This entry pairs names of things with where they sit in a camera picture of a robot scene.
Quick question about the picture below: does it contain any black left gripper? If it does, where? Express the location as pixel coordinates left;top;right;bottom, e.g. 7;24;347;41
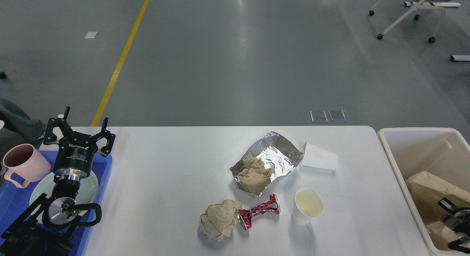
43;107;116;181

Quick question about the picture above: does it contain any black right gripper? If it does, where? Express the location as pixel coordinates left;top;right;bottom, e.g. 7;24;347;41
437;197;470;250

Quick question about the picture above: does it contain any brown paper bag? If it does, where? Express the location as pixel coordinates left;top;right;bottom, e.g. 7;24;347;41
405;171;470;250

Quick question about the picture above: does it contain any light green plate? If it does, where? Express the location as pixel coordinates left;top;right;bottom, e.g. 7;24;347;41
29;172;99;205

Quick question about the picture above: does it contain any white paper cup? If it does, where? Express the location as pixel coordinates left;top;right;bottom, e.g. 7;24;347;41
300;142;339;170
292;187;325;225

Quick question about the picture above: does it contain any aluminium foil tray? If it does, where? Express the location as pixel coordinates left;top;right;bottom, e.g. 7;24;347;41
230;132;303;197

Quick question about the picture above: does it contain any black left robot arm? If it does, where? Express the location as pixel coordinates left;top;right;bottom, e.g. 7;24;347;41
1;107;116;256

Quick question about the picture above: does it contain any pink mug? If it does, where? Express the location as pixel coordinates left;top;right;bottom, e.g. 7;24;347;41
2;144;51;189

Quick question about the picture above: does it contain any white plastic bin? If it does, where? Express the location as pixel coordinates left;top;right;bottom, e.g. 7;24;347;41
378;127;470;256

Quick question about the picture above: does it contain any person in jeans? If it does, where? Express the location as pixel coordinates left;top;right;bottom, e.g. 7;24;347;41
0;71;47;142

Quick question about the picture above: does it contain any right floor socket plate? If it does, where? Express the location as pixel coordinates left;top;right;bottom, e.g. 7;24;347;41
328;110;347;122

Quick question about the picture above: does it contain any floor socket plate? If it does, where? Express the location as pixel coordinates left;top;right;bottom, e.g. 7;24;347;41
328;110;347;122
310;110;329;123

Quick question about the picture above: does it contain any crumpled brown paper ball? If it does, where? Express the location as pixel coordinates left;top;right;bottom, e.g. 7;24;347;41
199;199;242;241

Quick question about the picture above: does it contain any white bar on floor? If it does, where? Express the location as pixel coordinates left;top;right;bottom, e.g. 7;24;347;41
450;55;470;62

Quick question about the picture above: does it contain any left floor socket plate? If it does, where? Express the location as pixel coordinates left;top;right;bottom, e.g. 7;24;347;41
310;110;329;123

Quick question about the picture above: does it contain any crumpled brown paper in foil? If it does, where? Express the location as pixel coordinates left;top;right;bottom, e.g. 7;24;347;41
235;157;273;196

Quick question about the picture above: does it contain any crushed red can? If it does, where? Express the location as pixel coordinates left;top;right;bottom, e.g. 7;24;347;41
237;194;281;231

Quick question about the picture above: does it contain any white rolling chair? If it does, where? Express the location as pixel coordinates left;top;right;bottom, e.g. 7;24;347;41
376;0;452;44

